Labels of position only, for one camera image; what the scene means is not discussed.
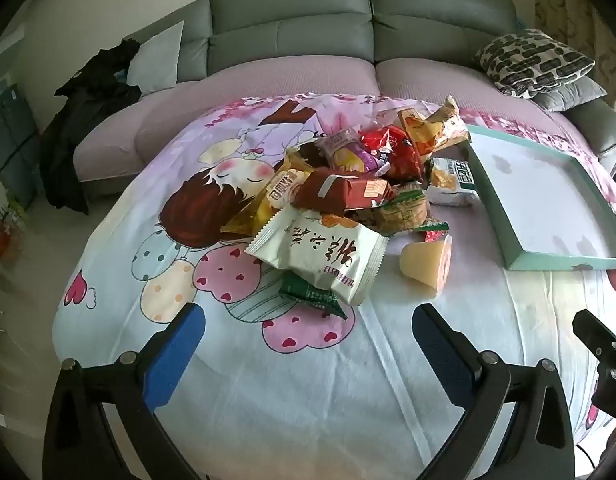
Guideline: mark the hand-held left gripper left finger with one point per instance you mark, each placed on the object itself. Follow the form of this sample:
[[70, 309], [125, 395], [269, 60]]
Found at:
[[175, 355]]

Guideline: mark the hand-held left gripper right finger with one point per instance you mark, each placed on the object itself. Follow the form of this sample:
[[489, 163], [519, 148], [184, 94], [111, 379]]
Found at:
[[438, 350]]

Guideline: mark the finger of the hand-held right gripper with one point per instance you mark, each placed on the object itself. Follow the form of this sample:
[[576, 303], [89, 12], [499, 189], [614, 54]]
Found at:
[[595, 332]]

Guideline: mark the yellow jelly cup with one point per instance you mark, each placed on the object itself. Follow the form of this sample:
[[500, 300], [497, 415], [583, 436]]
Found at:
[[423, 262]]

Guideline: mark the dark green snack packet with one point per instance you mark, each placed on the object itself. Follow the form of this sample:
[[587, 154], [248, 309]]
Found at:
[[313, 297]]

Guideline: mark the teal shallow box tray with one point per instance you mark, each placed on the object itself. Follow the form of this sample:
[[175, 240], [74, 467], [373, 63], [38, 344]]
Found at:
[[538, 200]]

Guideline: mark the green cookie packet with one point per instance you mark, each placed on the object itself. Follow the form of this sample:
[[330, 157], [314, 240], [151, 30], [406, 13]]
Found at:
[[400, 210]]

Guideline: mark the cream white snack packet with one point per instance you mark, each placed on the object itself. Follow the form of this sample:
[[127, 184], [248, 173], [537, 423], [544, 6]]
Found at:
[[328, 250]]

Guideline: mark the white green cake packet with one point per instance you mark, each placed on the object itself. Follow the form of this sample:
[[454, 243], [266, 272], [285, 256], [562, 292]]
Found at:
[[453, 180]]

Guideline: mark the yellow bread packet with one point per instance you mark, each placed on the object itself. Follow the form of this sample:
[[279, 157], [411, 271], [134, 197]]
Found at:
[[273, 195]]

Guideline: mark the dark red snack packet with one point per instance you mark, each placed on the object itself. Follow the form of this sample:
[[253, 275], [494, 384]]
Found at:
[[338, 190]]

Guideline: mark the cartoon printed blanket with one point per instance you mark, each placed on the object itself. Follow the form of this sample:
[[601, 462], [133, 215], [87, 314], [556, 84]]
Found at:
[[288, 400]]

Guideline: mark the bright red snack packet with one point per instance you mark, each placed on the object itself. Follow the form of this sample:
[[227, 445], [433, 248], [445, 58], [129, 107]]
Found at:
[[393, 150]]

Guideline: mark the potted plant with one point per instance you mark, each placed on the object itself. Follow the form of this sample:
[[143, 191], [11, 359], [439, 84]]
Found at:
[[5, 230]]

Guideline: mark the purple snack packet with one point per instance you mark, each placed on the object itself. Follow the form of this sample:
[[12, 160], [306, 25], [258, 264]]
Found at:
[[345, 152]]

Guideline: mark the orange beige snack packet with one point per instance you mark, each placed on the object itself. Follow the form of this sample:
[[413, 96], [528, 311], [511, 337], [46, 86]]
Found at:
[[433, 127]]

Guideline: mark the dark grey pillow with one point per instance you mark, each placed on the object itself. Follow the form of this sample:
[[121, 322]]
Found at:
[[573, 95]]

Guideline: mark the black jacket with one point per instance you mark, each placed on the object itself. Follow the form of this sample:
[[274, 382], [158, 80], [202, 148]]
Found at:
[[88, 110]]

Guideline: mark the glass door cabinet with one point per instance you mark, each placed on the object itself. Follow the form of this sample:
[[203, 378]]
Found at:
[[10, 135]]

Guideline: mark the black white patterned pillow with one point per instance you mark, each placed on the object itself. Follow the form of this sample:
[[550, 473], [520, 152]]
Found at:
[[533, 62]]

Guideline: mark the pink sofa seat cover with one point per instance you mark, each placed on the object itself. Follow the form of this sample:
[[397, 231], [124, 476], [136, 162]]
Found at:
[[248, 85]]

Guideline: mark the plain grey cushion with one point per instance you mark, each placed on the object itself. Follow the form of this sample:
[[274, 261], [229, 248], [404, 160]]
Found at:
[[155, 57]]

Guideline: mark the patterned curtain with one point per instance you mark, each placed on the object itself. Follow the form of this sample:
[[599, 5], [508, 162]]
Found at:
[[573, 0]]

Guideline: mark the grey sofa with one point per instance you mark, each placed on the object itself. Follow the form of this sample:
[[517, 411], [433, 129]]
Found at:
[[288, 25]]

